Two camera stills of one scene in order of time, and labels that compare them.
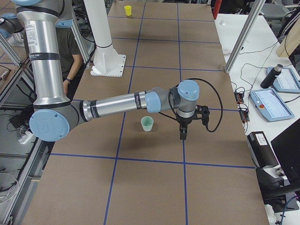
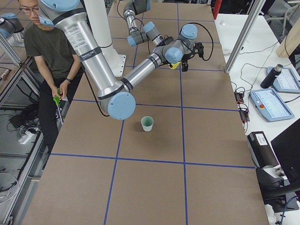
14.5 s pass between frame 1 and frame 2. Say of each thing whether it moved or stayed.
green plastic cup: stayed
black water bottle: stayed
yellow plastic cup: moved
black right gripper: moved
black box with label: stayed
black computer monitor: stayed
